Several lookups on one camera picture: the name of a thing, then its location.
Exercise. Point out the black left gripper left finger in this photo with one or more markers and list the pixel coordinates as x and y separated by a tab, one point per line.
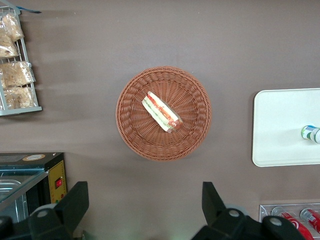
75	202

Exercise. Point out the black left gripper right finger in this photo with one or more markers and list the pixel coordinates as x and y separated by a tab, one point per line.
212	205

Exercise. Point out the green gum bottle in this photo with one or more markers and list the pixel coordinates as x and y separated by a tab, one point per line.
310	132

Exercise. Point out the cream rectangular plastic tray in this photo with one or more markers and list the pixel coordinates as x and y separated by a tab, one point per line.
280	127

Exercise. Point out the clear acrylic bottle rack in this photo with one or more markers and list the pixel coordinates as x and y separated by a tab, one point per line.
265	212

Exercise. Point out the black food warmer yellow panel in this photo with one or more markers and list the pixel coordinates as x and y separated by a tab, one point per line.
30	170

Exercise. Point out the round brown wicker basket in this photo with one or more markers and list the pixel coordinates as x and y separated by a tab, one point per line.
140	135

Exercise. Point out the wrapped triangle sandwich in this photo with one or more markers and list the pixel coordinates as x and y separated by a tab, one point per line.
161	112

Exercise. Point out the clear bag of crackers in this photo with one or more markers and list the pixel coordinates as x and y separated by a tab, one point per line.
13	26
7	47
16	73
18	97

